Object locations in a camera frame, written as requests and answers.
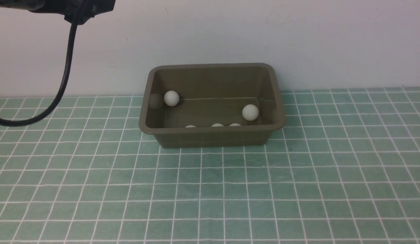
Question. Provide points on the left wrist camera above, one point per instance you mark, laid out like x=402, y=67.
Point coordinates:
x=69, y=8

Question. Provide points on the green checkered tablecloth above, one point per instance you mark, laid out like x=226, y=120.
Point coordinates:
x=344, y=170

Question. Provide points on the olive plastic bin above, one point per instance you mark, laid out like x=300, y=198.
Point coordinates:
x=209, y=94

